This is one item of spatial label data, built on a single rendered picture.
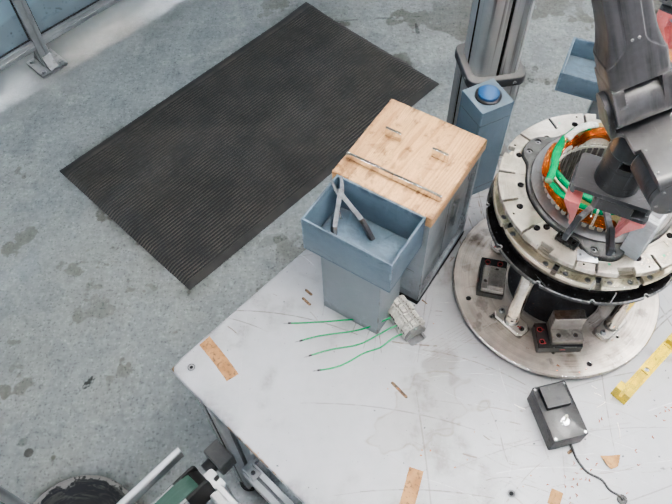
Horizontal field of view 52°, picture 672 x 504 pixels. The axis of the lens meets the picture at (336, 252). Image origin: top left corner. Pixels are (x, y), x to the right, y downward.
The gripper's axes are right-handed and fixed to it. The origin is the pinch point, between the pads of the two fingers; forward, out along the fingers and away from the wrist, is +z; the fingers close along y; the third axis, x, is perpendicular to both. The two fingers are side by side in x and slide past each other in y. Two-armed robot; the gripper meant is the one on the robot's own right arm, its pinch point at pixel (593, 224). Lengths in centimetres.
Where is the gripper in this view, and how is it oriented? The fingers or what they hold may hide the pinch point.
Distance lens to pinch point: 101.9
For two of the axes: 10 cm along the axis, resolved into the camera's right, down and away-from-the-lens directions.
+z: -0.2, 5.8, 8.1
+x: 4.1, -7.4, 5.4
